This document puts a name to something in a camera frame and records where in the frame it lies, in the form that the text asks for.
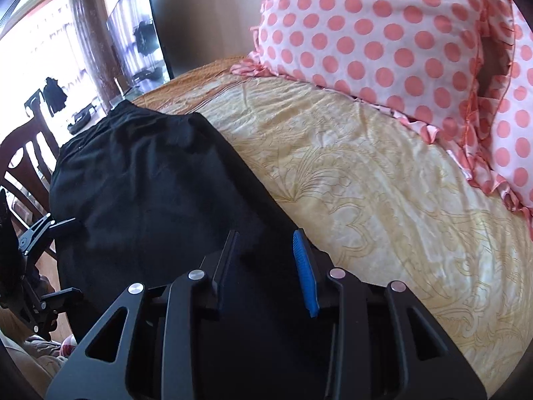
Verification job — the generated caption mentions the flat screen television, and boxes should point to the flat screen television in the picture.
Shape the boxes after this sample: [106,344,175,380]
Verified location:
[106,0,164,88]

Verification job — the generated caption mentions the yellow patterned bedspread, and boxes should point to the yellow patterned bedspread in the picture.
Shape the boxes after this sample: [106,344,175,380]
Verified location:
[132,55,533,400]

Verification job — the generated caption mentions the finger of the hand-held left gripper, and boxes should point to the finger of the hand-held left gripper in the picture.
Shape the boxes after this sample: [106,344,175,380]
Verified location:
[17,213,80,261]
[21,287,84,330]

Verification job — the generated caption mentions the glass television stand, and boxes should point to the glass television stand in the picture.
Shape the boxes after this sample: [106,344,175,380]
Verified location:
[95,78,167,113]

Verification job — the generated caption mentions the brown curtain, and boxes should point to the brown curtain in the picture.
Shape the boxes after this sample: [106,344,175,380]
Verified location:
[68,0,126,111]

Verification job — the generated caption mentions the black pants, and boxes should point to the black pants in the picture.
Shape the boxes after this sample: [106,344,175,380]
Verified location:
[49,99,334,344]

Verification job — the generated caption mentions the brown wooden chair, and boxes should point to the brown wooden chair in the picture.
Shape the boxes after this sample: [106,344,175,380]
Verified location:
[0,113,61,264]

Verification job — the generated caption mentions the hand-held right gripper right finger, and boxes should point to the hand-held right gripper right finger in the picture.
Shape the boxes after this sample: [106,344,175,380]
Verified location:
[292,229,487,400]

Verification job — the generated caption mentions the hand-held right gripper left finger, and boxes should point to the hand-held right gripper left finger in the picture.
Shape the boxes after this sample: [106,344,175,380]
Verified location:
[47,230,241,400]

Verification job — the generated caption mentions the pink polka dot pillow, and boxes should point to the pink polka dot pillow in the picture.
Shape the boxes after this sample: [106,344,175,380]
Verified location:
[460,0,533,221]
[232,0,492,144]

